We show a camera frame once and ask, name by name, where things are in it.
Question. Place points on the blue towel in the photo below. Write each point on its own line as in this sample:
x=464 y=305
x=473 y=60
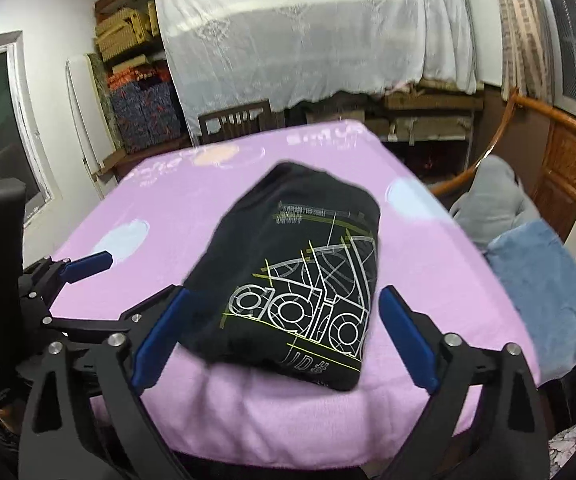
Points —
x=537 y=285

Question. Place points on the green patterned panel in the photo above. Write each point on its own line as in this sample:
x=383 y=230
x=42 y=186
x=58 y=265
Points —
x=100 y=100

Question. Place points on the white board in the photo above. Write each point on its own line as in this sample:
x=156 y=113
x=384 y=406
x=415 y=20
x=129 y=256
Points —
x=83 y=110

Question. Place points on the wooden bench shelf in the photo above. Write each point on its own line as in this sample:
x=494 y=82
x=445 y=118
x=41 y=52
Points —
x=432 y=102

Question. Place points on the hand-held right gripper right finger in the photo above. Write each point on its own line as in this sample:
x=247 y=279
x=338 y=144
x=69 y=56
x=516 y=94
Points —
x=412 y=345

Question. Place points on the white lace cloth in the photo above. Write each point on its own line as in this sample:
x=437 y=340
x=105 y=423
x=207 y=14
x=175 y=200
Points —
x=293 y=35

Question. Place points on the stack of orange boxes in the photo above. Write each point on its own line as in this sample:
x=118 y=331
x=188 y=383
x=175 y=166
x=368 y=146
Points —
x=135 y=75

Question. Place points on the black hoodie jacket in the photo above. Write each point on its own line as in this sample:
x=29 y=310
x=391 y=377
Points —
x=278 y=240

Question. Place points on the pink printed blanket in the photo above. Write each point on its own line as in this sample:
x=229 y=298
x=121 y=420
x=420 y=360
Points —
x=168 y=200

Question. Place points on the stack of yellow woven boxes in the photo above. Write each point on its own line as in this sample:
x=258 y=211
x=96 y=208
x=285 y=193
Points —
x=123 y=30

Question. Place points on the dark wooden chair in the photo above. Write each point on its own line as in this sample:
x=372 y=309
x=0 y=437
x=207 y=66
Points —
x=233 y=110

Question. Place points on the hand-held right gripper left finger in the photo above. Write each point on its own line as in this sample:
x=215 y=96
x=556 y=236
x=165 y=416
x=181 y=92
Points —
x=160 y=350

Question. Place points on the floral patterned cloth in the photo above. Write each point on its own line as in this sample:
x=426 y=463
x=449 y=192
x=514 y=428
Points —
x=572 y=445

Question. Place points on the beige checked curtain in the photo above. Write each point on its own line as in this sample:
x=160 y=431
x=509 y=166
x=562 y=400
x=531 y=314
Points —
x=517 y=25

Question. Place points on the stack of blue patterned boxes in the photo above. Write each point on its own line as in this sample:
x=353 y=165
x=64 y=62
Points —
x=143 y=115

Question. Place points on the rattan armchair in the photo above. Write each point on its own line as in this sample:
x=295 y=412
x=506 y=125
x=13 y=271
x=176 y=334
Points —
x=567 y=160

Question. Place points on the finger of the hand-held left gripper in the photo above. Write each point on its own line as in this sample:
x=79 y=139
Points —
x=88 y=324
x=90 y=265

